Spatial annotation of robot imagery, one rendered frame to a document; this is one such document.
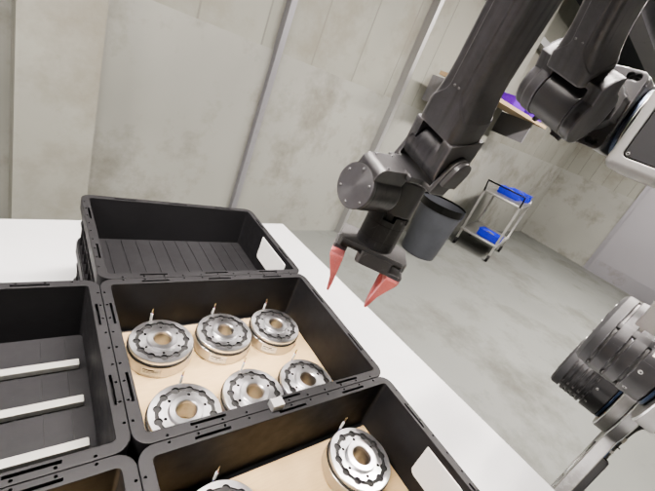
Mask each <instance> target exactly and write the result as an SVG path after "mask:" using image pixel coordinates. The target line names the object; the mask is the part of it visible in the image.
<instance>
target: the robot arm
mask: <svg viewBox="0 0 655 491"><path fill-rule="evenodd" d="M647 1H648V0H583V2H582V4H581V6H580V9H579V11H578V13H577V15H576V17H575V19H574V21H573V22H572V24H571V25H570V27H569V29H568V31H567V32H566V34H565V36H564V37H563V38H560V39H557V40H556V41H554V42H552V43H551V44H549V45H548V46H546V47H545V48H544V49H542V51H541V53H540V56H539V57H538V60H537V62H536V64H535V66H534V67H533V68H532V69H531V70H530V71H529V72H528V73H527V74H526V76H525V77H524V78H523V80H522V81H521V83H520V85H519V87H518V90H517V92H516V100H517V102H518V103H520V106H521V107H522V108H524V109H525V110H526V111H527V112H528V113H530V114H533V115H534V117H533V118H532V120H533V121H534V122H536V121H537V120H538V119H539V120H540V121H542V122H543V123H544V124H545V125H547V126H548V127H549V128H550V129H551V132H550V135H551V136H552V137H554V138H555V139H556V140H557V141H560V140H561V139H562V138H563V139H564V140H565V141H566V142H568V143H571V142H574V141H575V142H577V143H580V144H583V145H585V146H588V147H590V148H593V149H596V150H598V149H601V148H603V147H604V146H605V144H606V143H607V142H608V140H609V138H610V137H611V136H612V135H613V134H614V132H615V131H616V129H617V128H618V127H619V125H620V124H621V122H622V121H623V119H624V118H625V117H626V115H627V114H628V112H629V111H630V109H631V108H632V107H633V105H634V104H635V102H636V100H637V99H638V98H639V96H640V95H641V93H642V92H643V90H644V89H645V88H646V87H647V85H648V83H649V82H650V77H649V75H648V73H647V72H645V71H641V70H637V69H633V68H630V67H626V66H622V65H618V64H617V63H618V61H619V58H620V53H621V51H622V48H623V46H624V43H625V41H626V39H627V37H628V34H629V33H630V31H631V29H632V27H633V25H634V23H635V21H636V19H637V17H638V16H639V14H640V12H641V11H642V9H643V7H644V6H645V4H646V3H647ZM561 2H562V0H486V1H485V3H484V5H483V7H482V10H481V12H480V14H479V16H478V18H477V20H476V22H475V24H474V26H473V28H472V30H471V32H470V33H469V35H468V37H467V39H466V41H465V43H464V45H463V47H462V49H461V51H460V53H459V55H458V57H457V59H456V61H455V62H454V63H453V65H452V67H451V69H450V70H449V72H448V74H447V75H446V77H445V78H444V80H443V82H442V83H441V85H440V86H439V87H438V89H437V90H436V91H435V92H434V93H433V94H432V95H431V96H430V98H429V100H428V102H427V104H426V106H425V109H424V111H423V113H421V114H417V116H416V118H415V120H414V122H413V124H412V127H411V129H410V131H409V133H408V135H407V137H406V138H405V140H404V141H403V142H402V143H401V145H400V146H399V147H398V148H397V150H396V151H395V152H394V153H393V152H389V153H388V154H384V153H378V152H373V151H368V152H366V153H365V154H364V155H363V156H362V158H361V159H360V160H359V161H358V162H353V163H351V164H349V165H348V166H346V167H345V168H344V169H343V171H342V172H341V174H340V175H339V178H338V181H337V195H338V198H339V200H340V202H341V204H342V205H343V206H345V207H347V208H349V209H358V210H366V211H368V213H367V215H366V218H365V220H364V222H363V224H362V226H361V228H360V229H359V228H357V227H355V226H353V225H351V224H348V223H344V225H343V228H342V230H341V232H340V233H338V234H337V236H336V238H335V240H334V243H333V245H332V248H331V250H330V253H329V279H328V283H327V290H329V288H330V286H331V285H332V282H333V280H334V278H335V275H336V273H337V271H338V269H339V266H340V264H341V262H342V259H343V257H344V254H345V250H346V248H347V246H348V247H350V248H352V249H354V250H356V251H357V254H356V256H355V261H356V262H358V263H360V264H362V265H364V266H366V267H368V268H369V269H372V270H374V271H376V272H378V273H379V275H378V276H377V278H376V280H375V282H374V284H373V286H372V288H371V290H370V291H369V293H368V295H367V298H366V301H365V304H364V307H366V306H368V305H369V304H370V303H371V302H372V301H373V300H374V299H375V298H377V297H378V296H380V295H381V294H383V293H385V292H387V291H388V290H390V289H392V288H394V287H396V286H397V285H398V284H399V282H400V281H401V279H402V272H403V271H404V269H405V267H406V258H405V250H404V249H402V248H400V247H398V246H396V244H397V242H398V240H399V238H400V237H401V235H402V233H403V231H404V229H405V227H406V225H407V223H408V221H409V219H410V218H411V217H412V215H413V213H414V211H415V209H416V207H417V206H418V204H419V202H420V200H421V198H422V197H423V195H424V193H425V191H427V192H428V193H429V194H433V195H438V196H443V195H444V194H445V193H446V192H447V191H448V190H449V189H453V190H454V189H455V188H456V187H457V186H458V185H459V184H460V183H461V182H462V181H463V180H464V179H465V178H466V177H467V176H468V175H469V173H470V171H471V169H472V167H471V166H470V164H471V162H472V161H473V159H474V158H475V157H476V155H477V154H478V152H479V151H480V149H481V148H482V146H483V144H484V142H483V141H482V140H481V138H482V136H483V135H484V133H485V132H486V130H487V129H488V127H489V126H490V124H491V122H492V119H493V114H494V112H495V110H496V107H497V105H498V103H499V101H500V99H501V97H502V95H503V93H504V92H505V90H506V89H507V87H508V85H509V83H510V82H511V80H512V79H513V77H514V75H515V74H516V72H517V71H518V69H519V68H520V66H521V64H522V62H523V61H524V59H525V58H526V56H527V55H528V53H529V52H530V50H531V49H532V47H533V45H534V44H535V42H536V41H537V39H538V38H539V36H540V35H541V33H542V32H543V30H544V28H545V27H546V25H547V24H548V22H549V21H550V19H551V18H552V16H553V15H554V13H555V11H556V10H557V8H558V7H559V5H560V3H561ZM639 78H640V79H639ZM595 143H596V144H595Z"/></svg>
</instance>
